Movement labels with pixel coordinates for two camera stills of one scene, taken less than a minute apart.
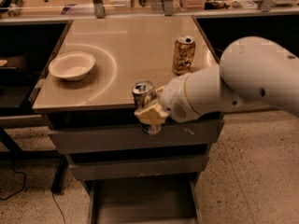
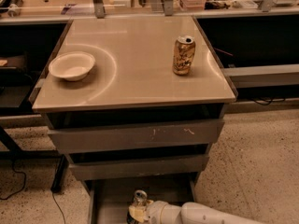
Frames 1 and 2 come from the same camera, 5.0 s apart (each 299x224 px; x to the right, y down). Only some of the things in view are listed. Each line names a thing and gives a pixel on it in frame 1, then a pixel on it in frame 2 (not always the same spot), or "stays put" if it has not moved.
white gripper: x=173 y=99 → x=154 y=213
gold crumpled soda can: x=183 y=54 stays put
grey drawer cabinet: x=84 y=84 stays put
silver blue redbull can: x=144 y=94 → x=139 y=200
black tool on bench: x=12 y=5 stays put
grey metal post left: x=98 y=3 stays put
